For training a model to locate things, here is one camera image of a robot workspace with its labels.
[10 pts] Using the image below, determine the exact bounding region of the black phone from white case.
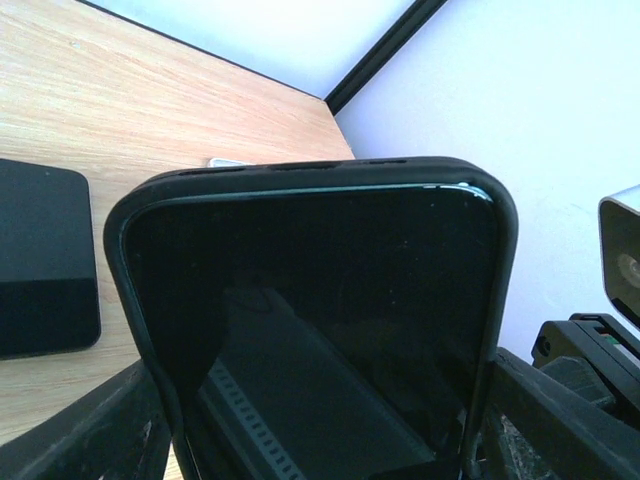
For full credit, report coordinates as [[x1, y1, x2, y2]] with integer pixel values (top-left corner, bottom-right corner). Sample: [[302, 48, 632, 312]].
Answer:
[[1, 159, 101, 359]]

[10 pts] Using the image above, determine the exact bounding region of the white phone case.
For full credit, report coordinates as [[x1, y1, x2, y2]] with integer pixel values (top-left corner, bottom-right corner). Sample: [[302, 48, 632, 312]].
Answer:
[[206, 157, 252, 168]]

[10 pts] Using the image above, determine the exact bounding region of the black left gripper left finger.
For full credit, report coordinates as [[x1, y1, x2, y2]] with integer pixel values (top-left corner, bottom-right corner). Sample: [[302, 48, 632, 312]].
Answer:
[[1, 360, 171, 479]]

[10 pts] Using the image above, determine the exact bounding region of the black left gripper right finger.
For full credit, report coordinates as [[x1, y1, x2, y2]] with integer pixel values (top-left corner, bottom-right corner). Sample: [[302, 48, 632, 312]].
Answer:
[[474, 348, 639, 479]]

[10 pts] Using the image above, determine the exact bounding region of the black enclosure frame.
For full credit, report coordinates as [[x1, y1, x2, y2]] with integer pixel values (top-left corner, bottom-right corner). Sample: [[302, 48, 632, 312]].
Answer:
[[91, 0, 444, 114]]

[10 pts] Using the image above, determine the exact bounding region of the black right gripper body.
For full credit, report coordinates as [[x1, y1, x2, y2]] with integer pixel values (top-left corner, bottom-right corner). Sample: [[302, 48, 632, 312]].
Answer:
[[531, 313, 639, 425]]

